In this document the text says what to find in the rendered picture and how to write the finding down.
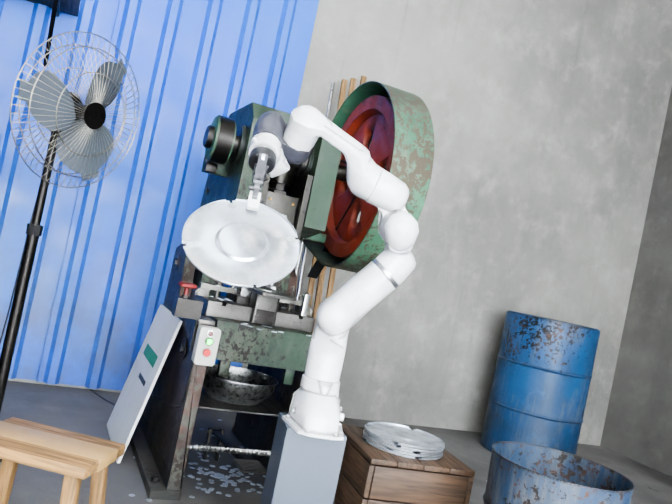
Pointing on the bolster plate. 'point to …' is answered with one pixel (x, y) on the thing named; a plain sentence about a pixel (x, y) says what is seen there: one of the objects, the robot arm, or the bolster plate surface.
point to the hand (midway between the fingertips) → (253, 202)
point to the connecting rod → (283, 179)
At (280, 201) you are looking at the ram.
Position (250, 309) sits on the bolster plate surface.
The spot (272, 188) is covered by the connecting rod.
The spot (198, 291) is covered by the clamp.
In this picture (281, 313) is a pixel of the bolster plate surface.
